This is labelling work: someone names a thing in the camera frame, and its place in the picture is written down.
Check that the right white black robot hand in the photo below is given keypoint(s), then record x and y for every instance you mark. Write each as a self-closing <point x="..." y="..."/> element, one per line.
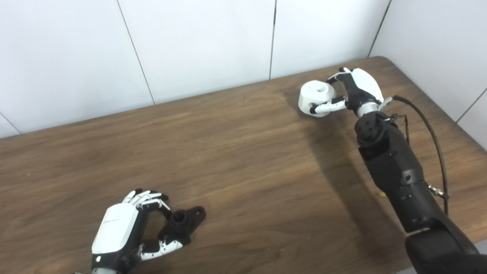
<point x="363" y="85"/>

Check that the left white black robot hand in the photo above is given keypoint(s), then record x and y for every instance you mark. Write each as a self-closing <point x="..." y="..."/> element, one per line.
<point x="114" y="228"/>

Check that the round white plastic piece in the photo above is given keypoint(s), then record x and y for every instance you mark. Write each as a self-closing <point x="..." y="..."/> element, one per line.
<point x="312" y="97"/>

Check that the black plastic holder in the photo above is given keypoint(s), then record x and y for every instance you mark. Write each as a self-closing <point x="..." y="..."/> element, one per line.
<point x="182" y="222"/>

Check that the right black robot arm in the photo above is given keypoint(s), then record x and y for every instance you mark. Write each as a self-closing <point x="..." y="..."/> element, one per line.
<point x="399" y="171"/>

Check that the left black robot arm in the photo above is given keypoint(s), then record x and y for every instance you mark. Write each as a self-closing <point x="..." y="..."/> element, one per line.
<point x="102" y="271"/>

